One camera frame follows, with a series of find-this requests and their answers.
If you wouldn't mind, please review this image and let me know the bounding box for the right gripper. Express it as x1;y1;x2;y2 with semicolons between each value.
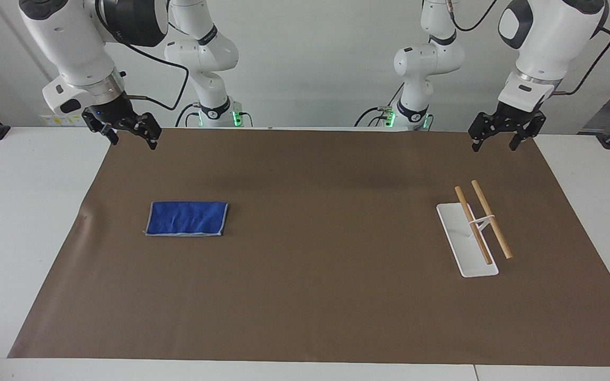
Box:
82;93;163;151

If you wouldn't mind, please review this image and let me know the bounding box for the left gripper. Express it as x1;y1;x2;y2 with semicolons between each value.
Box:
468;101;548;153

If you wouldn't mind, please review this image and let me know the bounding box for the blue towel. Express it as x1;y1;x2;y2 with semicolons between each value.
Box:
144;201;229;237

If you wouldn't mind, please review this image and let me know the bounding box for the white rack with wooden bars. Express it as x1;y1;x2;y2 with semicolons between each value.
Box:
436;179;514;278

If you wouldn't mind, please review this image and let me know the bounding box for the black cable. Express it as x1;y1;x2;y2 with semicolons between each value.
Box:
174;103;201;128
354;82;406;128
551;27;610;97
445;0;498;33
94;0;191;112

